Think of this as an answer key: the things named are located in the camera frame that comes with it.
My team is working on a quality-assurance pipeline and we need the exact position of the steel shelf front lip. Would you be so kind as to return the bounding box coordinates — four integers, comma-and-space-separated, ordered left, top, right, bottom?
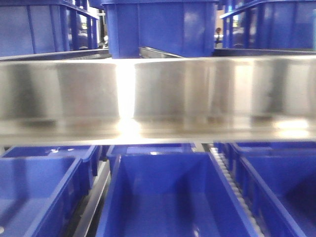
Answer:
0, 55, 316, 145

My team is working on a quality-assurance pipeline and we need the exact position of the dark blue bin lower middle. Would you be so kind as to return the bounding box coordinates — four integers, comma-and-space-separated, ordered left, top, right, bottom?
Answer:
96, 153, 258, 237

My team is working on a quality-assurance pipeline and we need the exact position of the dark blue bin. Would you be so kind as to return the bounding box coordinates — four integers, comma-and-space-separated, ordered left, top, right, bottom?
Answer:
226, 142, 316, 237
96, 153, 258, 237
0, 145, 102, 237

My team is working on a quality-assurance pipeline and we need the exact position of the dark blue crate right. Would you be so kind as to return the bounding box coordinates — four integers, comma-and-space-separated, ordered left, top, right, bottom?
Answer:
101, 0, 219, 59

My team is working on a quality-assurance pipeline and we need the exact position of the dark blue crate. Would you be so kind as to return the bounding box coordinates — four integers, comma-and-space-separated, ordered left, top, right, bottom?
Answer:
101, 0, 219, 59
0, 0, 98, 57

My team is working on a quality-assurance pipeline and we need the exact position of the dark blue bin lower right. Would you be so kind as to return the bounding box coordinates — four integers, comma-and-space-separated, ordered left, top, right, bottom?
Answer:
226, 142, 316, 237

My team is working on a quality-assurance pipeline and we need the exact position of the dark blue bin lower left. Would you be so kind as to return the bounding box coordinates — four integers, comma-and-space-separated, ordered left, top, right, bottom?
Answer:
0, 145, 102, 237

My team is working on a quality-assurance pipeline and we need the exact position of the dark blue crate left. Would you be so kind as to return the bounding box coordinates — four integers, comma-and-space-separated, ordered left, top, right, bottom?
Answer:
0, 0, 98, 57

